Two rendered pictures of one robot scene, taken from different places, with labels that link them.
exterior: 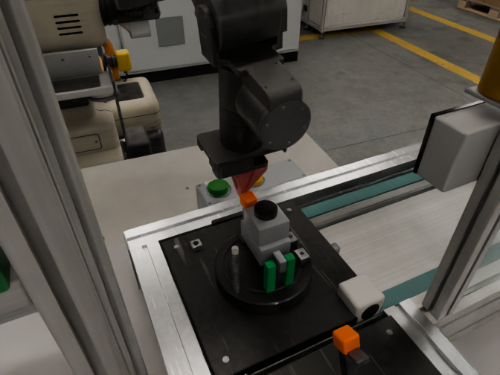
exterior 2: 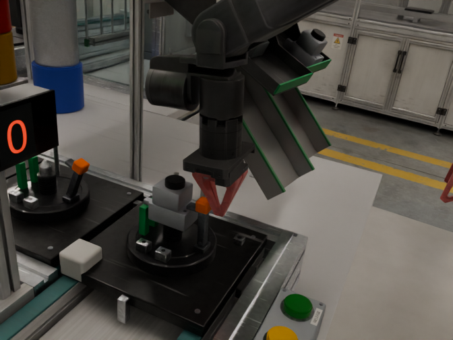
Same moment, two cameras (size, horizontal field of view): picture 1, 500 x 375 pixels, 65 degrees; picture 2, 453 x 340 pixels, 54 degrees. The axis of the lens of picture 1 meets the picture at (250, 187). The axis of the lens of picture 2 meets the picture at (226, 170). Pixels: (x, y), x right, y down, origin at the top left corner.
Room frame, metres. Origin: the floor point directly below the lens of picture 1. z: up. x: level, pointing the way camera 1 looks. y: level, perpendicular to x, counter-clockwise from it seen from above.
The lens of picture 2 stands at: (0.85, -0.36, 1.41)
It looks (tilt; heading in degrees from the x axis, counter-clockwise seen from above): 27 degrees down; 137
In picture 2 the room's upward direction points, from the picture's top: 6 degrees clockwise
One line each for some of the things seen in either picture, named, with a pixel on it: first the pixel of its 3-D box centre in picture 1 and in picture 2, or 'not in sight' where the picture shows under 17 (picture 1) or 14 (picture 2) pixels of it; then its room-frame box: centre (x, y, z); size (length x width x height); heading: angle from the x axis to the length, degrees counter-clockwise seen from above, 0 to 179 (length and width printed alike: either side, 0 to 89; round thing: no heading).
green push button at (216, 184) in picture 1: (218, 189); (297, 307); (0.57, 0.06, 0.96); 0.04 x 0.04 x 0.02
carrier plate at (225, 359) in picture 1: (263, 275); (171, 252); (0.37, -0.02, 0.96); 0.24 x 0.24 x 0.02; 25
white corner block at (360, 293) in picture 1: (359, 298); (81, 260); (0.32, -0.15, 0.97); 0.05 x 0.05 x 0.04; 25
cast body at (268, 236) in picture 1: (268, 231); (168, 197); (0.36, -0.02, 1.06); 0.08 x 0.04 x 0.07; 25
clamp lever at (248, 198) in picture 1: (251, 219); (198, 220); (0.41, 0.00, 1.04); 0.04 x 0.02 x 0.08; 25
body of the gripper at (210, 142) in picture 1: (242, 126); (220, 139); (0.43, 0.01, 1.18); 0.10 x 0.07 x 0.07; 116
